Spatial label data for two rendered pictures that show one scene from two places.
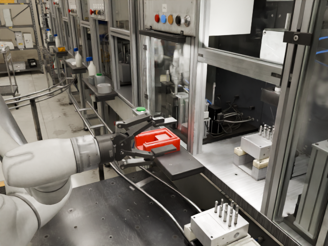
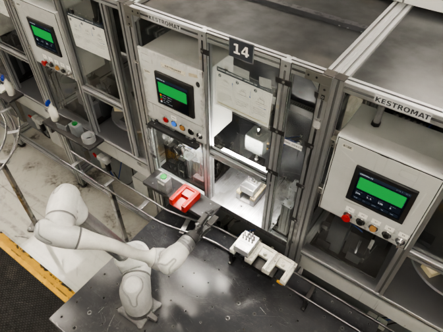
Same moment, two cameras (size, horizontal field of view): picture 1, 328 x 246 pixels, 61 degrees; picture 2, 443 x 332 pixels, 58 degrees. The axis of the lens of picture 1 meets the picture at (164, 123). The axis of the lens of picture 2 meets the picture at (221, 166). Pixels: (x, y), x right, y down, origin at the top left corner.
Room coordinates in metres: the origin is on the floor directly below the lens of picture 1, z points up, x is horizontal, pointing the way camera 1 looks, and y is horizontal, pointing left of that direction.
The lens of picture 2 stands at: (-0.46, 0.57, 2.85)
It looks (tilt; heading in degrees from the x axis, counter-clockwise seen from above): 46 degrees down; 332
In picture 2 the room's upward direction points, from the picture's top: straight up
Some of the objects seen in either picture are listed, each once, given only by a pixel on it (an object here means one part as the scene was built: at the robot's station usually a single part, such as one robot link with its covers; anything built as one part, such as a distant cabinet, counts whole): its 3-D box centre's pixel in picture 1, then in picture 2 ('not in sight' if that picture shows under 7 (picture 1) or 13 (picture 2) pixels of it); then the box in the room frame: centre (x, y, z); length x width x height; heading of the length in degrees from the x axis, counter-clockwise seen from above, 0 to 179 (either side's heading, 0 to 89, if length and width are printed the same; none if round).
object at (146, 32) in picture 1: (160, 32); (173, 132); (1.18, 0.01, 1.37); 0.36 x 0.04 x 0.04; 27
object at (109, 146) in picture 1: (113, 147); (195, 234); (0.65, 0.13, 1.12); 0.09 x 0.07 x 0.08; 116
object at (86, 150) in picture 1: (85, 153); (186, 244); (0.62, 0.20, 1.12); 0.09 x 0.06 x 0.09; 26
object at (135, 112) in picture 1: (143, 121); (165, 182); (1.20, 0.10, 0.97); 0.08 x 0.08 x 0.12; 27
